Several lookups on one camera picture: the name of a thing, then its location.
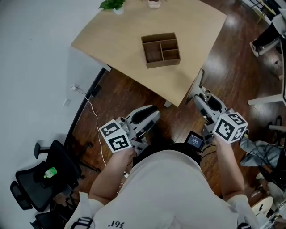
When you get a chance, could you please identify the white charger plug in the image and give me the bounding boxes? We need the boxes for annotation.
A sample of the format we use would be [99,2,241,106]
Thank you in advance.
[71,84,87,94]

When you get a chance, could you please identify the black small screen device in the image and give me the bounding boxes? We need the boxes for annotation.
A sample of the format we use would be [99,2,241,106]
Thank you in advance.
[185,131,204,150]

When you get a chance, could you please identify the round light wood table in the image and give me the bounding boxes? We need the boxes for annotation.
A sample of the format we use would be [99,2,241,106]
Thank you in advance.
[251,196,274,217]

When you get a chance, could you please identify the green plastic bottle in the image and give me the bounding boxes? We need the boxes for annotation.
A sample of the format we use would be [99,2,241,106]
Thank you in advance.
[43,167,58,179]

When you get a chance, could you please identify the person in white shirt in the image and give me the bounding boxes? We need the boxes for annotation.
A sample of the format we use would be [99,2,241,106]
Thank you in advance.
[67,149,262,229]

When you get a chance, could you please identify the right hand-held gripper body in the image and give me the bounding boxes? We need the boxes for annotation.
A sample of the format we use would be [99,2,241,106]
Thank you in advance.
[193,84,249,145]

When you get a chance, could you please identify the white cable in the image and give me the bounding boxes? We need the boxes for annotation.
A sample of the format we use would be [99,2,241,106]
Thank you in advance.
[84,96,108,166]

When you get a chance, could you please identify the person's left black shoe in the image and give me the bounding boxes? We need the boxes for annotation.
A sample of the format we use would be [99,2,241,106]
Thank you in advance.
[147,126,170,148]

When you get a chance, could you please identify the wooden compartment organizer box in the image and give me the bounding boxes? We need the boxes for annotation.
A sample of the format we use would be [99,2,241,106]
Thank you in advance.
[140,32,181,69]

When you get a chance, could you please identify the green plant white pot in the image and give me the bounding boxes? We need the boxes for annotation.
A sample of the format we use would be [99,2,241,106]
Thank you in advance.
[99,0,127,15]

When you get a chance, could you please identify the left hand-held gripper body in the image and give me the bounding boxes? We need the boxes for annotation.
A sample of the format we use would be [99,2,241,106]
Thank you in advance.
[99,104,161,155]

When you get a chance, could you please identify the white harness strap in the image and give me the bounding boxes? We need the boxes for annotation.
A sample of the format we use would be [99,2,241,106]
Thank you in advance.
[230,194,251,229]
[71,191,94,229]

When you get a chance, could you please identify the dried reddish plant white vase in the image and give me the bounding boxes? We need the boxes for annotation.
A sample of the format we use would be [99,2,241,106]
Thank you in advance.
[147,0,163,9]

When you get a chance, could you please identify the person's left forearm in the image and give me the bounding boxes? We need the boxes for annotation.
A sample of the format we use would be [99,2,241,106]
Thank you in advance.
[88,147,135,205]

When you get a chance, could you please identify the wooden table white legs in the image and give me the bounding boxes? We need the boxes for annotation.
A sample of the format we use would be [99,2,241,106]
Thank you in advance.
[71,0,227,108]

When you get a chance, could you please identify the white desk dark top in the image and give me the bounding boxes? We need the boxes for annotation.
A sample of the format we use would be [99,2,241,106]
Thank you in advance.
[247,13,286,106]

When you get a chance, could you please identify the person's right forearm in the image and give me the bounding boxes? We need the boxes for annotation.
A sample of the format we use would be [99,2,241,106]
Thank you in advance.
[213,136,245,201]

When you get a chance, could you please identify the black power adapter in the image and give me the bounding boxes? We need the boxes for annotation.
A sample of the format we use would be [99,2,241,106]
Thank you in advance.
[91,84,102,97]

